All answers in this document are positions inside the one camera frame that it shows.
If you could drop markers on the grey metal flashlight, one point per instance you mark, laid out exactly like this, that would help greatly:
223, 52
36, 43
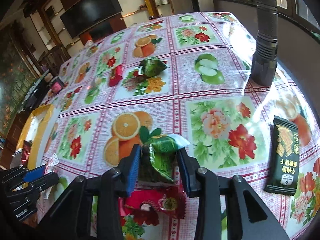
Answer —
264, 61

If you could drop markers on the red round-logo candy packet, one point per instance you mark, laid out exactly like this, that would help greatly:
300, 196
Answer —
169, 200

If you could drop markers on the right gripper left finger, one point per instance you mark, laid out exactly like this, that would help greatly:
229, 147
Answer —
70, 215

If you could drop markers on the dark green biscuit bar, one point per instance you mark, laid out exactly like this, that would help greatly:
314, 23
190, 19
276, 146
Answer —
284, 163

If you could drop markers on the pink labelled jar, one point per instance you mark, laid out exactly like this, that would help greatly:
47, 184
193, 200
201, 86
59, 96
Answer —
56, 85

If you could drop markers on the black piano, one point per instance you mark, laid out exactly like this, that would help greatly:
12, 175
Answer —
36, 93

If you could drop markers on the red white small packet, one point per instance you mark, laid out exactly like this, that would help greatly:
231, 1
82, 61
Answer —
51, 165

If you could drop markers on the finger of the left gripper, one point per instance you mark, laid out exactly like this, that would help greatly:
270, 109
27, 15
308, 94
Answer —
40, 179
35, 173

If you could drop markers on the green triangular snack packet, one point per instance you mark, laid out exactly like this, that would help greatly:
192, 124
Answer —
158, 157

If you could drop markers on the dark green pyramid snack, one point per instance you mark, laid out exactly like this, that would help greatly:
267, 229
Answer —
151, 66

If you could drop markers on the large floral wall painting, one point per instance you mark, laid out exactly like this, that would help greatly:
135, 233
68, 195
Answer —
16, 79

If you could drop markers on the silver foil snack bag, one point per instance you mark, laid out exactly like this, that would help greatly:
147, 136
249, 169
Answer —
16, 158

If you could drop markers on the clear green snack packet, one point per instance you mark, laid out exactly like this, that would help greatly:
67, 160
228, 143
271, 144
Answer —
94, 90

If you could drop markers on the red candy bar wrapper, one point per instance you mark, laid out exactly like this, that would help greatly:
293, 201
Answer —
116, 75

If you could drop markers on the floral fruit tablecloth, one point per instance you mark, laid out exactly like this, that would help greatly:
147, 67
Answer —
205, 95

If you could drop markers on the yellow rimmed white tray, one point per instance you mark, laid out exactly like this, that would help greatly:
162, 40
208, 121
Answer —
34, 130

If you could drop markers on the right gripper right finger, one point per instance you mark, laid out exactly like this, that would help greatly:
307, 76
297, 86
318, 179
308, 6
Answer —
248, 217

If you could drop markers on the red pyramid snack packet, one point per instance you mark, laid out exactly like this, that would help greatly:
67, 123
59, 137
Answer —
26, 149

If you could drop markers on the black wall television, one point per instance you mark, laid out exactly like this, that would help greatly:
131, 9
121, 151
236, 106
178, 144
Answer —
87, 13

